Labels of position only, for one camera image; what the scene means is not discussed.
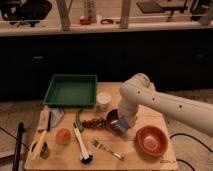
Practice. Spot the blue sponge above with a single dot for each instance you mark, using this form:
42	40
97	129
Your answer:
122	125

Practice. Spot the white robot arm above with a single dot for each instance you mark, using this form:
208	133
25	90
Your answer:
135	92

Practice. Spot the purple bowl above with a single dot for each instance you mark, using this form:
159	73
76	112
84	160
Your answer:
112	118

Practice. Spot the orange bowl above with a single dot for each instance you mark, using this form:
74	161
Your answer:
151	141

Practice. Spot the white cup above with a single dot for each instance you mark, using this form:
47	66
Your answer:
103	100

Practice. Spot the bunch of dark grapes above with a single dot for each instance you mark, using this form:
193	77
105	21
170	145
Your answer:
96	123

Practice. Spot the green plastic tray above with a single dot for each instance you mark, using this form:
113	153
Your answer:
71	91

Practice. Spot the green pepper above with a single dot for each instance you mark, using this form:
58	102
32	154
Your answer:
78	121

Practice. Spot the silver fork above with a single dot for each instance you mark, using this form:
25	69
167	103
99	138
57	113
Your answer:
99	145

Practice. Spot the red tomato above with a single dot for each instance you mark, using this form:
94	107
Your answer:
63	136

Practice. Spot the red object on floor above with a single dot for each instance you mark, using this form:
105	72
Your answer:
84	21

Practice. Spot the black pole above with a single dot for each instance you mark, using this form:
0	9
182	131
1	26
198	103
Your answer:
17	154

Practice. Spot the black office chair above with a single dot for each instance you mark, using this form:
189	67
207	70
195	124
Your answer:
30	12

